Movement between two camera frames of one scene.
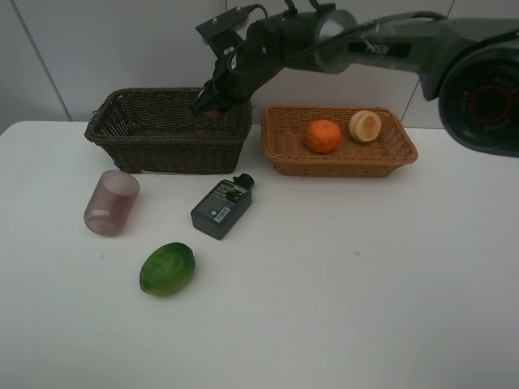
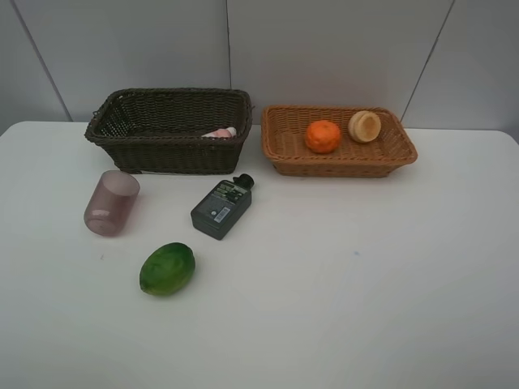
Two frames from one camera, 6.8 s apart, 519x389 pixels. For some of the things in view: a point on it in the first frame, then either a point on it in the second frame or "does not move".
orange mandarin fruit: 323,136 does not move
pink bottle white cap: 215,114 → 229,132
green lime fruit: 168,269 does not move
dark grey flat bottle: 220,208 does not move
